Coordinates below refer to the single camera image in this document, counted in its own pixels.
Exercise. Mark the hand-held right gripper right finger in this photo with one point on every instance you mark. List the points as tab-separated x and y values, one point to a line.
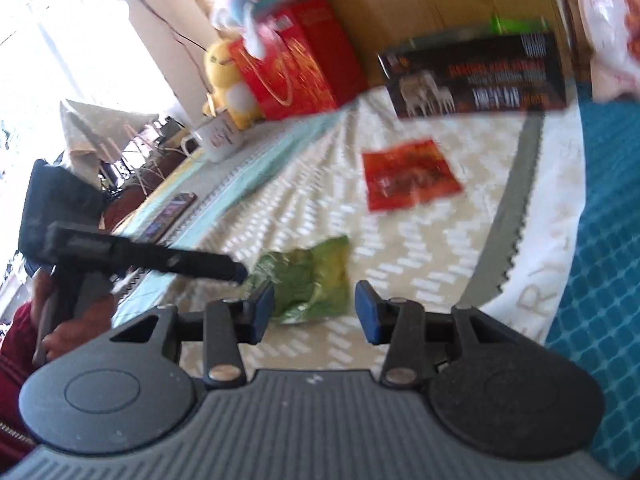
367	312

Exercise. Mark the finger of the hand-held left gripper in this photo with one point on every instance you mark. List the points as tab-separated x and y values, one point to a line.
165	259

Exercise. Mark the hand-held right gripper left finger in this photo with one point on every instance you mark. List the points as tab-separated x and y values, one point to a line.
262	310

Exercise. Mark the green pea snack packet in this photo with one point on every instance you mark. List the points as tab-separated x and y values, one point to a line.
310	280

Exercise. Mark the black printed box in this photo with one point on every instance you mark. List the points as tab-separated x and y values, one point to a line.
475	75

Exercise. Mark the light green snack packet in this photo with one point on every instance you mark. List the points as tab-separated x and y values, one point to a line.
520	25

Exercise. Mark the person's left hand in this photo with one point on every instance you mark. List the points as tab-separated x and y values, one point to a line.
75	332

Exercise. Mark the smartphone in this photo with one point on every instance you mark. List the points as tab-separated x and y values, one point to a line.
170	216

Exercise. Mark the beige patterned blanket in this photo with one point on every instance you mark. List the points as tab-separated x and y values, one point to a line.
425	250

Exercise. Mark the cluttered wooden side table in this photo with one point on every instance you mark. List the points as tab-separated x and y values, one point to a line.
150	160

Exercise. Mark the white mug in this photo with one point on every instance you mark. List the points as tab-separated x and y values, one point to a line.
220	137

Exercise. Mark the grey mint patterned sheet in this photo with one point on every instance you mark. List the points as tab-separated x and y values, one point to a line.
260	160

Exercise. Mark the red snack packet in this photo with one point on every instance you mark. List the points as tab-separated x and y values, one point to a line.
410	175

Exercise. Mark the yellow duck plush toy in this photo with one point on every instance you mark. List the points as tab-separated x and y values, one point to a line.
225	75

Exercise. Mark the white lettered cloth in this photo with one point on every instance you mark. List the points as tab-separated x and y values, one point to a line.
550	200

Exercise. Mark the red gift box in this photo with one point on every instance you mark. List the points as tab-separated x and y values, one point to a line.
300	65

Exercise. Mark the teal patterned blanket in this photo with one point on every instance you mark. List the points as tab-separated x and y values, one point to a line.
610	235

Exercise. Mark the wooden headboard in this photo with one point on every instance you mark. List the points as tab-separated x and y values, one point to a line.
400	0

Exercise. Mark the large pink snack bag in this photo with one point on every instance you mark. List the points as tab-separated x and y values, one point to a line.
605	15

